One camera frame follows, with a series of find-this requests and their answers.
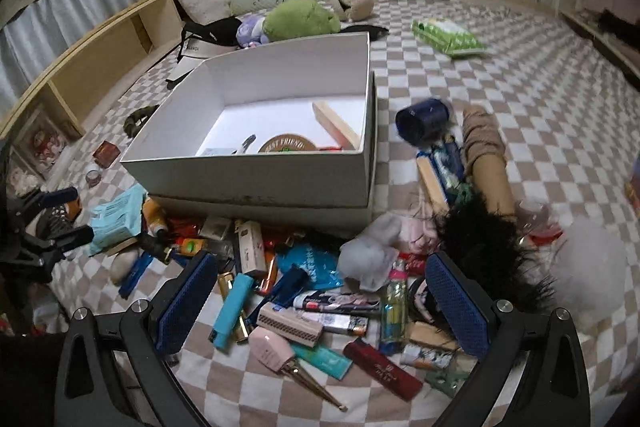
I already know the black cylinder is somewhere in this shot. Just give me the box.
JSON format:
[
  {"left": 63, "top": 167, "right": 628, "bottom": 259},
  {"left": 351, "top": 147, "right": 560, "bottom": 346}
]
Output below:
[{"left": 135, "top": 232, "right": 176, "bottom": 264}]

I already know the blue white tube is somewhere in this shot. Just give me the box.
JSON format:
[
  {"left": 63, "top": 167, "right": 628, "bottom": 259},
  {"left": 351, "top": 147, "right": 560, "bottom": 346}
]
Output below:
[{"left": 430, "top": 134, "right": 466, "bottom": 198}]

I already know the light wooden stick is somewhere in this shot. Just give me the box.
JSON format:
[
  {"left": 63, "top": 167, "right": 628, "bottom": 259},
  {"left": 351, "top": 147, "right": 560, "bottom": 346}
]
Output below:
[{"left": 312, "top": 101, "right": 363, "bottom": 151}]

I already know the clear display box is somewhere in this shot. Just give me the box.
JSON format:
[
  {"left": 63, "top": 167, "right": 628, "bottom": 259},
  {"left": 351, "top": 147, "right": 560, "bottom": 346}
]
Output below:
[{"left": 10, "top": 107, "right": 76, "bottom": 180}]

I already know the blue foil packet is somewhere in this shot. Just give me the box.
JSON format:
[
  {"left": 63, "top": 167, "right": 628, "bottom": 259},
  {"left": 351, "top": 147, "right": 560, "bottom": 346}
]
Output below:
[{"left": 275, "top": 243, "right": 343, "bottom": 290}]

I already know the smooth beige stone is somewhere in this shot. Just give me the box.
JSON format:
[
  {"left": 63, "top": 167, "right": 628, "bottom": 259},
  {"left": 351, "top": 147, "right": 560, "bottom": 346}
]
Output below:
[{"left": 110, "top": 249, "right": 143, "bottom": 285}]

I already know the black visor cap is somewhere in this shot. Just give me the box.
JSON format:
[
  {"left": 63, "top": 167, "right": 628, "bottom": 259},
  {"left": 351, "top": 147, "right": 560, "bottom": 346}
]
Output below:
[{"left": 180, "top": 18, "right": 243, "bottom": 50}]

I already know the dark red flat case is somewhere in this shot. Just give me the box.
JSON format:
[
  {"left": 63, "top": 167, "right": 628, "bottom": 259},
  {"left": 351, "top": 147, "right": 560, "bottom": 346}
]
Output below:
[{"left": 342, "top": 338, "right": 423, "bottom": 403}]

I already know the beige ridged box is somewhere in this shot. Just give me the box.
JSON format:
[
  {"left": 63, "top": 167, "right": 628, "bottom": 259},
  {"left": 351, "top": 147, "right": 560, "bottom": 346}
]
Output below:
[{"left": 256, "top": 302, "right": 325, "bottom": 348}]

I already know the brown fur headband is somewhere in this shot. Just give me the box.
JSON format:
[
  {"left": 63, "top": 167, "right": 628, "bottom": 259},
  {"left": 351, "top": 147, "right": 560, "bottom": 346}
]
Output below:
[{"left": 124, "top": 105, "right": 161, "bottom": 138}]

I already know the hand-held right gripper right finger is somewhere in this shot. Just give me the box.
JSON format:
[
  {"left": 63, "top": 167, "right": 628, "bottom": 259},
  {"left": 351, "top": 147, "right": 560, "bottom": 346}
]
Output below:
[{"left": 424, "top": 250, "right": 591, "bottom": 427}]

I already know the orange tube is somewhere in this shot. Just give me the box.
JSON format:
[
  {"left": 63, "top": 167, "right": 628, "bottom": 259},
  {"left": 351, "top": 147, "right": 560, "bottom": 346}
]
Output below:
[{"left": 141, "top": 197, "right": 168, "bottom": 238}]

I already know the white fluffy ball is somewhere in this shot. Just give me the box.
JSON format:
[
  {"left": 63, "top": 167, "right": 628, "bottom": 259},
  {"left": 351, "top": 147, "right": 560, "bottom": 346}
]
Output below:
[{"left": 550, "top": 214, "right": 628, "bottom": 333}]

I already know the printed tube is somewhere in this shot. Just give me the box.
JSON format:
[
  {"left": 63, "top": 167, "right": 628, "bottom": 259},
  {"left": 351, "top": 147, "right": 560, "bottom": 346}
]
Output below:
[{"left": 292, "top": 289, "right": 381, "bottom": 313}]

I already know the beige plush toy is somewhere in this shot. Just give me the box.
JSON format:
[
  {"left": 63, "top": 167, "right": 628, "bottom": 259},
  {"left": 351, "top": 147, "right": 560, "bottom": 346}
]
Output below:
[{"left": 330, "top": 0, "right": 376, "bottom": 22}]

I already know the orange leather wallet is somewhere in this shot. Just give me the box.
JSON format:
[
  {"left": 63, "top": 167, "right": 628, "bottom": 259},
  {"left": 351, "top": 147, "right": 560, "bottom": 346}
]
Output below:
[{"left": 60, "top": 194, "right": 83, "bottom": 223}]

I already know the wooden bar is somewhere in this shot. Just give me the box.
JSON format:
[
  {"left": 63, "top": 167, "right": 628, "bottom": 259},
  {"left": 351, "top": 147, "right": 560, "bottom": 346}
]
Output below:
[{"left": 417, "top": 154, "right": 451, "bottom": 212}]

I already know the wooden block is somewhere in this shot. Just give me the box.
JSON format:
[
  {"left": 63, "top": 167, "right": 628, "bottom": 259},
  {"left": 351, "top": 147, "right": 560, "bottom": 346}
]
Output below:
[{"left": 105, "top": 237, "right": 141, "bottom": 255}]

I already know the clear glass red base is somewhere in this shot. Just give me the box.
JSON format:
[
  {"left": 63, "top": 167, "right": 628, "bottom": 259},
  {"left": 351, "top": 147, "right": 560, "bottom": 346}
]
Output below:
[{"left": 517, "top": 199, "right": 566, "bottom": 248}]

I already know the green plush toy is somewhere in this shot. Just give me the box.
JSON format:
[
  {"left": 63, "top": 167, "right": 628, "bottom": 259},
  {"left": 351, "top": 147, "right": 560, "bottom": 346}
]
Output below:
[{"left": 262, "top": 0, "right": 343, "bottom": 42}]

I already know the black cloth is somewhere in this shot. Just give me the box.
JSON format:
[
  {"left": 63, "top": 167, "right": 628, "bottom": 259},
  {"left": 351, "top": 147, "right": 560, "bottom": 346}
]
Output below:
[{"left": 342, "top": 24, "right": 390, "bottom": 42}]

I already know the round frog coaster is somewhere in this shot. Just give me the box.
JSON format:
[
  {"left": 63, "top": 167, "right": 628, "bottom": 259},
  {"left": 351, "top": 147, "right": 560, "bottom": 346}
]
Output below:
[{"left": 257, "top": 134, "right": 318, "bottom": 154}]

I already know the cyan lighter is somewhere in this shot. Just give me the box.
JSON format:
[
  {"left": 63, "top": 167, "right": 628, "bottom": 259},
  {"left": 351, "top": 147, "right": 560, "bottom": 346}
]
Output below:
[{"left": 212, "top": 272, "right": 256, "bottom": 350}]

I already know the pile of clothes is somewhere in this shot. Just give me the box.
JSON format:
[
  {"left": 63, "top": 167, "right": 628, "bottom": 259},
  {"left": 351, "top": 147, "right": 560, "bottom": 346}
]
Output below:
[{"left": 570, "top": 0, "right": 640, "bottom": 42}]

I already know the purple plush toy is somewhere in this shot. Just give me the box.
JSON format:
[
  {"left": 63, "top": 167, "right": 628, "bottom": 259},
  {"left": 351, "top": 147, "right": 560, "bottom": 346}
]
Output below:
[{"left": 235, "top": 17, "right": 273, "bottom": 48}]

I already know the green wet wipes pack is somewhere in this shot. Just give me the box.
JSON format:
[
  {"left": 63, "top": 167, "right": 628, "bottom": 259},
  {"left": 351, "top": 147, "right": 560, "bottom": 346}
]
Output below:
[{"left": 411, "top": 18, "right": 488, "bottom": 58}]

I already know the grey curtain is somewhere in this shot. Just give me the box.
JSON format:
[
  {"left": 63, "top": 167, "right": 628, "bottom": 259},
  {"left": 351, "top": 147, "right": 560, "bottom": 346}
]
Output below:
[{"left": 0, "top": 0, "right": 163, "bottom": 108}]

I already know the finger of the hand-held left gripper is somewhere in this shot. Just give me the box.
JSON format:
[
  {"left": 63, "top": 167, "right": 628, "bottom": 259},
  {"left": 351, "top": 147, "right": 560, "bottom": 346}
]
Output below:
[
  {"left": 7, "top": 187, "right": 81, "bottom": 220},
  {"left": 19, "top": 226, "right": 96, "bottom": 269}
]

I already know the pink cloth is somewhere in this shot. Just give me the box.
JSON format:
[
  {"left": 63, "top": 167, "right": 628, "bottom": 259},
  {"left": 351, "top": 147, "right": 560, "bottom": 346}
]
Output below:
[{"left": 400, "top": 204, "right": 441, "bottom": 253}]

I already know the wooden bedside shelf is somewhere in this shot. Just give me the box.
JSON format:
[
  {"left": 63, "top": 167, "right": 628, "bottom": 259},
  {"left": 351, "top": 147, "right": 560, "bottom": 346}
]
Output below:
[{"left": 0, "top": 0, "right": 183, "bottom": 142}]

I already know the pink case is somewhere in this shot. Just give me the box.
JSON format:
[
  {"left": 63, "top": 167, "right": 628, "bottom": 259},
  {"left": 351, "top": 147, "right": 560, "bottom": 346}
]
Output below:
[{"left": 247, "top": 326, "right": 296, "bottom": 365}]

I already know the white cigarette box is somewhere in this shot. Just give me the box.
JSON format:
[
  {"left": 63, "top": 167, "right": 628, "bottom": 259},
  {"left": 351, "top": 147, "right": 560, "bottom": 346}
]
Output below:
[{"left": 235, "top": 219, "right": 266, "bottom": 278}]

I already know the teal packet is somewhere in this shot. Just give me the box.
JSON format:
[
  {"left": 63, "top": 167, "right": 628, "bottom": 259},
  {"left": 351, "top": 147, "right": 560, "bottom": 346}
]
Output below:
[{"left": 292, "top": 342, "right": 353, "bottom": 380}]

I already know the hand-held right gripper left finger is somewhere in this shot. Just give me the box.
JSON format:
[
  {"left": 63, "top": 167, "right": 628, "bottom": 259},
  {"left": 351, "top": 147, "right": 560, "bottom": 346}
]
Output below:
[{"left": 52, "top": 250, "right": 220, "bottom": 427}]

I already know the beige paper bag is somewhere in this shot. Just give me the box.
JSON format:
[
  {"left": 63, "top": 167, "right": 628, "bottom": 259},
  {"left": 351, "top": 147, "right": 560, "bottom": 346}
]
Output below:
[{"left": 167, "top": 38, "right": 236, "bottom": 85}]

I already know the black feather duster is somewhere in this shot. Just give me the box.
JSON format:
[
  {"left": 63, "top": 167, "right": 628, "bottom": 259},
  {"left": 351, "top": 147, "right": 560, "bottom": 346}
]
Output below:
[{"left": 435, "top": 194, "right": 556, "bottom": 313}]

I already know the dark red box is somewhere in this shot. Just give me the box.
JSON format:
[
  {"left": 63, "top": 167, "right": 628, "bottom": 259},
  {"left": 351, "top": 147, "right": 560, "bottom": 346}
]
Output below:
[{"left": 92, "top": 141, "right": 121, "bottom": 168}]

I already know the gold stick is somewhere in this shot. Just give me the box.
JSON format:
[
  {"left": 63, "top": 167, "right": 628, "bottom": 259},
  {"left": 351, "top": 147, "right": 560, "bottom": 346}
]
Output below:
[{"left": 280, "top": 354, "right": 348, "bottom": 413}]

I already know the silver orange lighter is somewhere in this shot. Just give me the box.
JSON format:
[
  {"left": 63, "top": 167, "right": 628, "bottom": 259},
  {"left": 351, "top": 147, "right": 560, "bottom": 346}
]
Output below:
[{"left": 300, "top": 309, "right": 368, "bottom": 337}]

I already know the white box lid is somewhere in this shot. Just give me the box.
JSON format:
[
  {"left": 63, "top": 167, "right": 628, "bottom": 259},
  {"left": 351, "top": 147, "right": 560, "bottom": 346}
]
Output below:
[{"left": 147, "top": 74, "right": 378, "bottom": 228}]

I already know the light blue mask packet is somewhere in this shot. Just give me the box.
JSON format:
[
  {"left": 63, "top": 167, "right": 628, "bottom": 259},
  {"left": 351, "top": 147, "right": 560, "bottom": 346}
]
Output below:
[{"left": 89, "top": 184, "right": 148, "bottom": 258}]

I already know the dark blue cup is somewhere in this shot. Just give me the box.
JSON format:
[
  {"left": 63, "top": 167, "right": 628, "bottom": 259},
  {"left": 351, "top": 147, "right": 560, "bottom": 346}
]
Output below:
[{"left": 395, "top": 97, "right": 453, "bottom": 142}]

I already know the white cardboard box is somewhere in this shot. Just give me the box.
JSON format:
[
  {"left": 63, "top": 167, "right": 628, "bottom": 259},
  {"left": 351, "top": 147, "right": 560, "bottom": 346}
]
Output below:
[{"left": 120, "top": 32, "right": 377, "bottom": 210}]

